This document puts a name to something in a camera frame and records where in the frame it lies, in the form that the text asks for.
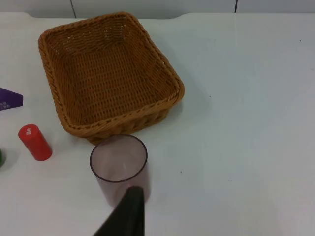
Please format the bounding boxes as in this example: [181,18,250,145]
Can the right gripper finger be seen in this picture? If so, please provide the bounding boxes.
[93,186,145,236]

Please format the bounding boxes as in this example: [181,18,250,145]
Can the brown wicker basket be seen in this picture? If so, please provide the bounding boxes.
[38,11,186,146]

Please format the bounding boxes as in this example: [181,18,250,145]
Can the purple triangular block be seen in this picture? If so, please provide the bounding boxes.
[0,88,24,112]

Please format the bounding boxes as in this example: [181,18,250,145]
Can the red cylinder block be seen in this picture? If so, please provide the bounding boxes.
[18,123,53,162]

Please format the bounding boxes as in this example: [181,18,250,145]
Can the clear cup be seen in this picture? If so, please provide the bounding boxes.
[89,134,151,208]

